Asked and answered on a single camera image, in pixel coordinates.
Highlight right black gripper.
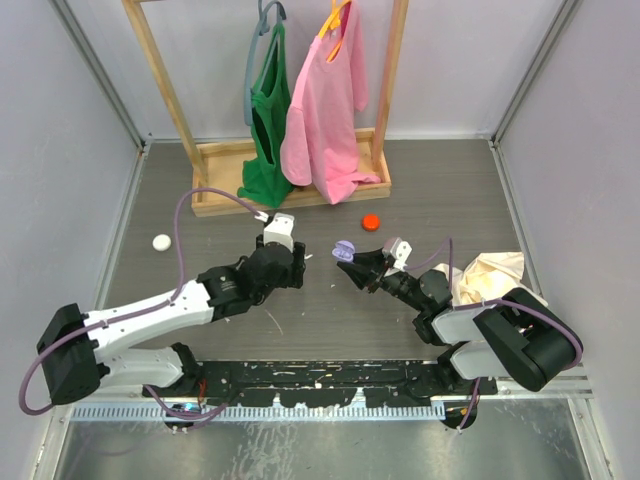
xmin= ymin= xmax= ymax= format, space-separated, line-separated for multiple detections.
xmin=338 ymin=246 xmax=427 ymax=313

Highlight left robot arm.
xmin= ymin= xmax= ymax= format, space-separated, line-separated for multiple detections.
xmin=36 ymin=237 xmax=306 ymax=405

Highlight pink shirt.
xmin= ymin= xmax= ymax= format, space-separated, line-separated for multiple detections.
xmin=280 ymin=1 xmax=380 ymax=205

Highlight cream cloth bag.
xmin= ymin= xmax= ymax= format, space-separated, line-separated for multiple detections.
xmin=452 ymin=252 xmax=548 ymax=306

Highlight wooden clothes rack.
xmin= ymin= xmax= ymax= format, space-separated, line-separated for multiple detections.
xmin=124 ymin=1 xmax=408 ymax=217

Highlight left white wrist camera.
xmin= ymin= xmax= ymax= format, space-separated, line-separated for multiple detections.
xmin=263 ymin=212 xmax=295 ymax=252

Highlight grey blue hanger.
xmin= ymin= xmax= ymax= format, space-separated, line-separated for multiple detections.
xmin=243 ymin=0 xmax=287 ymax=126

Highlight yellow hanger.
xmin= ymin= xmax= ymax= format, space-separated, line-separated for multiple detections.
xmin=317 ymin=0 xmax=351 ymax=62

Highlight purple cable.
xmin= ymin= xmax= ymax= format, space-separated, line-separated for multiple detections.
xmin=402 ymin=236 xmax=586 ymax=431
xmin=18 ymin=187 xmax=269 ymax=417

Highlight white slotted cable duct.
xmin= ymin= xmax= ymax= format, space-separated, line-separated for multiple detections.
xmin=70 ymin=399 xmax=446 ymax=422

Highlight green tank top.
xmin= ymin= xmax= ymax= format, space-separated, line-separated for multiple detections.
xmin=237 ymin=25 xmax=293 ymax=208

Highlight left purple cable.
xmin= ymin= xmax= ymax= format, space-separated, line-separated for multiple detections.
xmin=18 ymin=187 xmax=269 ymax=417

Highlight white earbud case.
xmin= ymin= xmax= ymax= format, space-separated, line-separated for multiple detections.
xmin=152 ymin=234 xmax=172 ymax=252

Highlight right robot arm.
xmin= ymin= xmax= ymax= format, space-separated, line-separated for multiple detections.
xmin=337 ymin=249 xmax=584 ymax=394

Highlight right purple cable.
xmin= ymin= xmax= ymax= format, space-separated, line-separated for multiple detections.
xmin=402 ymin=236 xmax=586 ymax=431

